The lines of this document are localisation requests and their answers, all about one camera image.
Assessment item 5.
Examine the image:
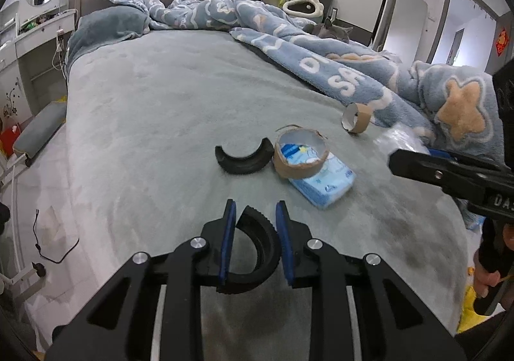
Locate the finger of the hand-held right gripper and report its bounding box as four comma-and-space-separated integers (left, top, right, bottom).
388, 148, 489, 206
425, 147, 503, 171

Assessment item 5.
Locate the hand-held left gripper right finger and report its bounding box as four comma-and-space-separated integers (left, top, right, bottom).
275, 201, 469, 361

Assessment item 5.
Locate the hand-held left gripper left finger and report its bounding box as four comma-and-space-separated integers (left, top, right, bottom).
46, 199, 238, 361

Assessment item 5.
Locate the black half ring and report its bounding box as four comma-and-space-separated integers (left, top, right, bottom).
214, 137, 274, 176
216, 206, 280, 294

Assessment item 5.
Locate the clear plastic bag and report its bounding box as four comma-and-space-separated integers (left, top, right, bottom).
373, 127, 443, 158

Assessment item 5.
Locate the blue tissue packet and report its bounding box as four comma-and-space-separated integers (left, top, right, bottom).
281, 143, 358, 210

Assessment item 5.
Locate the wide cardboard tape core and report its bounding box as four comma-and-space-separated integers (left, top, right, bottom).
272, 125, 331, 181

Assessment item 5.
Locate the narrow cardboard tape core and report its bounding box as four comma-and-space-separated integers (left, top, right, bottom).
341, 102, 374, 135

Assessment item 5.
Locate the person's right hand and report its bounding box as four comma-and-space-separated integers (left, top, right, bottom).
473, 222, 514, 300

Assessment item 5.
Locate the blue printed fleece blanket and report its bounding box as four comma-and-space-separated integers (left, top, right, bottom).
94, 0, 507, 227

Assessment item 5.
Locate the red door decoration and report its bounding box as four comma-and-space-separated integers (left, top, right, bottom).
495, 29, 509, 59

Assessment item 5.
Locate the white room door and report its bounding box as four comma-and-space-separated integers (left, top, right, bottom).
383, 0, 429, 65

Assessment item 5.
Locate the person's dark fleece clothing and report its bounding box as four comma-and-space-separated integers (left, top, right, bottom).
454, 311, 514, 361

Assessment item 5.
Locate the grey upholstered bed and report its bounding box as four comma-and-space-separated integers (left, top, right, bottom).
64, 0, 475, 361

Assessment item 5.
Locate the grey cat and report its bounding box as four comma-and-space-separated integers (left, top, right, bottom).
308, 19, 355, 41

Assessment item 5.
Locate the cream cat bed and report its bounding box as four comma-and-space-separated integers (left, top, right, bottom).
282, 0, 324, 23

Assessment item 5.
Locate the white clothes rack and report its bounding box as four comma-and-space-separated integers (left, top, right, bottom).
0, 155, 46, 294

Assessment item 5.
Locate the grey floor cushion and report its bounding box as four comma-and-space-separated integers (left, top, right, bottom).
13, 101, 67, 167

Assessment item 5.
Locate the red box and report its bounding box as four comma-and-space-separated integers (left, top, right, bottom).
0, 125, 22, 158

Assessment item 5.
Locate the grey-blue pillow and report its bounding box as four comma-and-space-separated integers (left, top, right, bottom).
66, 7, 152, 73

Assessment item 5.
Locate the white dressing table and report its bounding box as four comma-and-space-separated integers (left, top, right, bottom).
0, 0, 78, 137

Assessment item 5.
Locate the black floor cable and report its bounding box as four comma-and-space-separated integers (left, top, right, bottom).
31, 210, 80, 266

